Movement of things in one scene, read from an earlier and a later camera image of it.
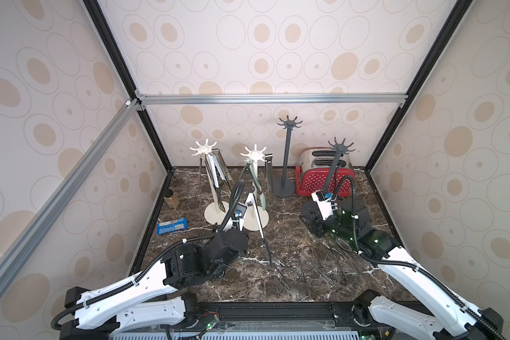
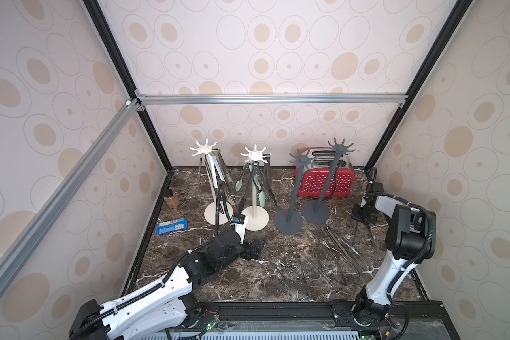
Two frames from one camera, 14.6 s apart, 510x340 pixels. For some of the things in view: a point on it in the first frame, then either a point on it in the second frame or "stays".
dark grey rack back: [285, 187] to [285, 222]
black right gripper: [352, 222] to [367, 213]
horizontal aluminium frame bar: [338, 99] stays
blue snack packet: [171, 226] stays
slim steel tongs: [200, 176] stays
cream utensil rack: [218, 212] stays
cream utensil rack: [256, 156] stays
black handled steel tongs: [251, 198] to [255, 164]
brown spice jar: [171, 200] stays
